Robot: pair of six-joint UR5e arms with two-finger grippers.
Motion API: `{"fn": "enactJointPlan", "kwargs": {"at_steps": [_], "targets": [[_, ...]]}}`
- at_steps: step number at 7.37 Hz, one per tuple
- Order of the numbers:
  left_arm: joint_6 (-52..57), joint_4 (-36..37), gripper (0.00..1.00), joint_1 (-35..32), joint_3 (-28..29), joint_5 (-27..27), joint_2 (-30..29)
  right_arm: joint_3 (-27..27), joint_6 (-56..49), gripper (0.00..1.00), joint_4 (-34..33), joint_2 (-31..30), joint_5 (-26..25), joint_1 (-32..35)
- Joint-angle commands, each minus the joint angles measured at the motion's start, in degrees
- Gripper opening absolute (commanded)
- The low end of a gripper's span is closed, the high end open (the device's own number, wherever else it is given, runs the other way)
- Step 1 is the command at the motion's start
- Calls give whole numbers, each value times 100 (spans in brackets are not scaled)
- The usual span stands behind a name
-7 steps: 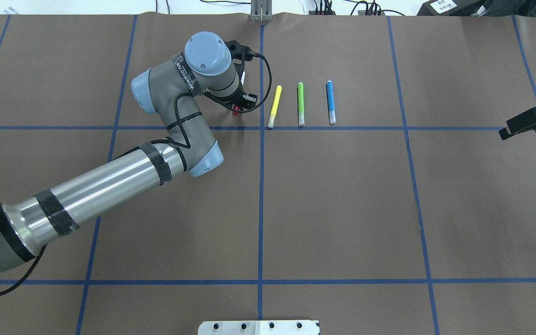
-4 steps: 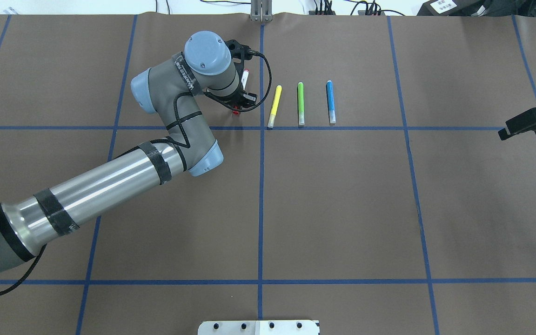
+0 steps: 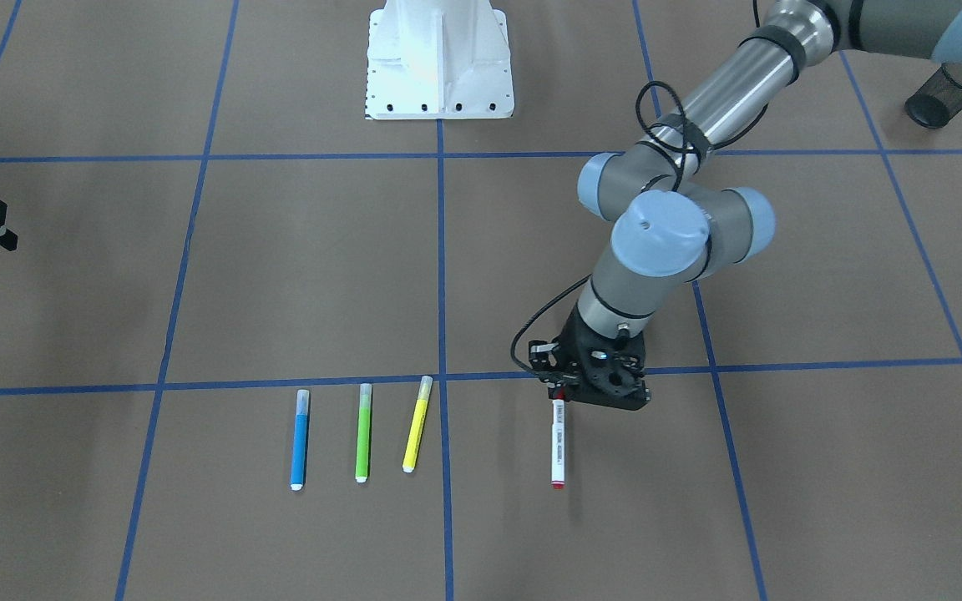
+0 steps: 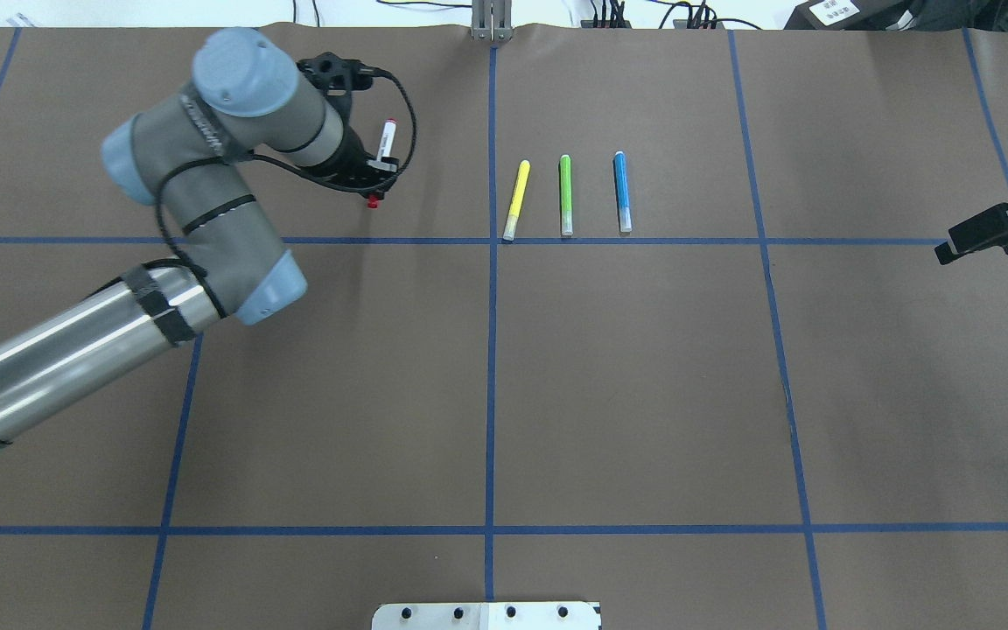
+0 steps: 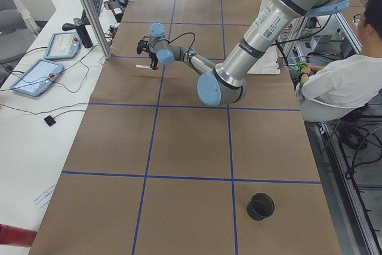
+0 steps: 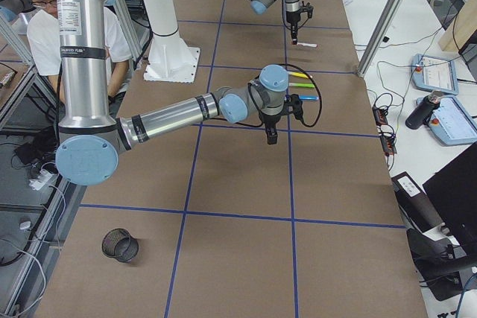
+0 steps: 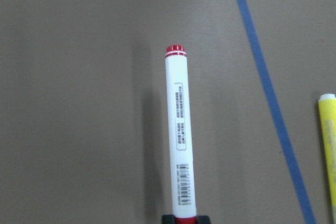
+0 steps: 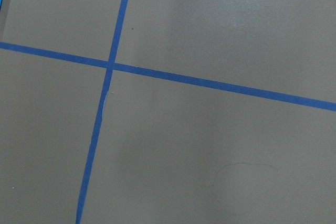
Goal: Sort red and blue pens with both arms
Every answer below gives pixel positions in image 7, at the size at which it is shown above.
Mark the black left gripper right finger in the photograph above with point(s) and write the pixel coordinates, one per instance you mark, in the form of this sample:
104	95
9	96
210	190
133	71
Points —
203	219

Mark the red white marker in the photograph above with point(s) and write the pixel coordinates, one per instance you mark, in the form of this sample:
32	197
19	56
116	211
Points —
180	135

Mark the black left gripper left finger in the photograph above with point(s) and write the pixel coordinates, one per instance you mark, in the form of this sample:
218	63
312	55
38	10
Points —
168	219

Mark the yellow highlighter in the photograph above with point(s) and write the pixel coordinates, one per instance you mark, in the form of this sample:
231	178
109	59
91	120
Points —
326	105

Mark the blue tape grid lines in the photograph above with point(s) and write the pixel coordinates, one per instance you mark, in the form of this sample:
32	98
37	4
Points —
276	114

